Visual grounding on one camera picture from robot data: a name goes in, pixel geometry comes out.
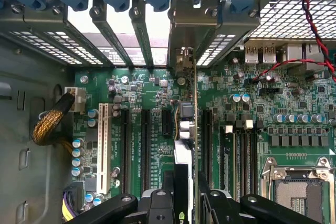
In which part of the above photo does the black RAM slot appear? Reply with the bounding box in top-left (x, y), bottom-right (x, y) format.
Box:
top-left (235, 120), bottom-right (244, 201)
top-left (252, 120), bottom-right (263, 198)
top-left (243, 119), bottom-right (254, 198)

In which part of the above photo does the long black expansion slot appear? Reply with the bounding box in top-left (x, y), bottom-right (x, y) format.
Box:
top-left (120, 108), bottom-right (131, 195)
top-left (141, 108), bottom-right (152, 190)
top-left (201, 109), bottom-right (214, 183)

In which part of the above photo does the CPU socket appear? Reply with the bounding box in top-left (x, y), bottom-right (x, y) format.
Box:
top-left (260, 155), bottom-right (336, 224)

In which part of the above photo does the white PCI slot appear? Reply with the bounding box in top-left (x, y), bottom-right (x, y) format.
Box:
top-left (96, 102), bottom-right (113, 195)

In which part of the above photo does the short black expansion slot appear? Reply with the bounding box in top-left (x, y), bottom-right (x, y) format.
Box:
top-left (161, 108), bottom-right (174, 137)

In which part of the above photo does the green motherboard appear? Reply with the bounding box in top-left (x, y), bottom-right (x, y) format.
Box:
top-left (72, 65), bottom-right (336, 224)

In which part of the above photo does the white power connector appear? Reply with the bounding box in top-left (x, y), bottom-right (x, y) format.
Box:
top-left (64, 86), bottom-right (88, 115)

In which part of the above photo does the silver USB port block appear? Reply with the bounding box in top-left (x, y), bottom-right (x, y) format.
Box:
top-left (245, 42), bottom-right (278, 65)

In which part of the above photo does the open metal PC case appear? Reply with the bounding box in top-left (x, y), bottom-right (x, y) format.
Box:
top-left (0, 0), bottom-right (336, 224)

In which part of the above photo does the plain metal slot cover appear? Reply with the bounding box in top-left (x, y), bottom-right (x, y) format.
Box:
top-left (130, 5), bottom-right (155, 68)
top-left (89, 5), bottom-right (135, 68)

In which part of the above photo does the vented metal slot cover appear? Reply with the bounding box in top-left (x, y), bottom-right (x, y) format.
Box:
top-left (49, 3), bottom-right (113, 67)
top-left (5, 3), bottom-right (66, 63)
top-left (196, 11), bottom-right (259, 67)

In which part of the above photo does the purple yellow wire bundle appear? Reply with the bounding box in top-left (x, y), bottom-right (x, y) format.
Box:
top-left (60, 181), bottom-right (86, 222)

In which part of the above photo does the braided yellow black wire bundle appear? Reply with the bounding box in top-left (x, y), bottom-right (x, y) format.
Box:
top-left (31, 94), bottom-right (77, 156)

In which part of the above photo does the red black twisted wire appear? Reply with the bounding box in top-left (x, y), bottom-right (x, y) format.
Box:
top-left (243, 0), bottom-right (336, 84)

